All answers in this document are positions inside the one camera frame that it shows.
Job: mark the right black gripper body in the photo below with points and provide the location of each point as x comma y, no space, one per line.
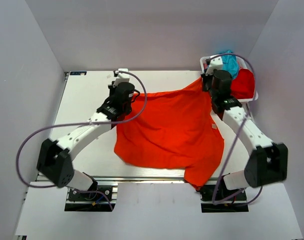
207,82

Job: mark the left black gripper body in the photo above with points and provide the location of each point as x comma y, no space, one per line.
111,92

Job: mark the orange t-shirt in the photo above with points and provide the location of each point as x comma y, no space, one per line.
174,131

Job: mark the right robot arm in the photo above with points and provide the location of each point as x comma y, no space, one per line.
268,161

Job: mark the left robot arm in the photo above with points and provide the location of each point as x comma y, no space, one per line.
56,156

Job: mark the blue t-shirt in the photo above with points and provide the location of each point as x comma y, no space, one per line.
230,64

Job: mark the red t-shirt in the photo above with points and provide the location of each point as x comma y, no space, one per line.
243,86

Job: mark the white plastic basket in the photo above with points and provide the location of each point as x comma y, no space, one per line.
243,64

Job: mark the blue table label sticker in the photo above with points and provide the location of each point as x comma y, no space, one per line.
78,73

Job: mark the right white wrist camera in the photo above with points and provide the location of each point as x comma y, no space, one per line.
213,65

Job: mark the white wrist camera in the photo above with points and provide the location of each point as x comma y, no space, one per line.
121,76
213,65

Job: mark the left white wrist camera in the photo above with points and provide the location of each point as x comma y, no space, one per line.
121,76

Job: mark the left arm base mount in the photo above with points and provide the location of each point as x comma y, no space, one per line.
92,202

